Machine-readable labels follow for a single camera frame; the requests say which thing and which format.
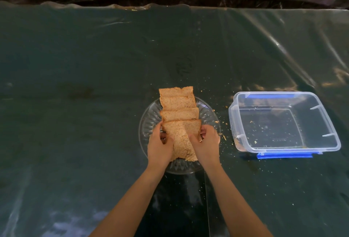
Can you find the person's left hand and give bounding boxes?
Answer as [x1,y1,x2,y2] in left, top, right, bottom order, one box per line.
[147,121,175,170]

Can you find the person's right hand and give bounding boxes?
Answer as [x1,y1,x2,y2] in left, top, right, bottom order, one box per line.
[189,124,221,168]

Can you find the brown bread slice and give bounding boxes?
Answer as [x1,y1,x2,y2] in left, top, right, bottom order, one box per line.
[160,107,200,122]
[159,95,197,111]
[159,86,194,98]
[162,119,202,162]

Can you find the person's left forearm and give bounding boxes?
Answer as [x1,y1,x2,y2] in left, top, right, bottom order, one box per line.
[88,163,167,237]

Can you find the person's right forearm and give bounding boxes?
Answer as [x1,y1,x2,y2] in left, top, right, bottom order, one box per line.
[203,163,274,237]

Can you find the clear glass plate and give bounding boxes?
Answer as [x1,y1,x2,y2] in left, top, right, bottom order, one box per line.
[138,96,221,175]

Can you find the clear plastic container blue clips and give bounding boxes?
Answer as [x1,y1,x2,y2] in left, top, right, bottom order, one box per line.
[228,91,342,160]

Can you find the clear plastic table cover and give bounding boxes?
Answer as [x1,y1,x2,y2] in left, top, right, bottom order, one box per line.
[0,1,349,237]

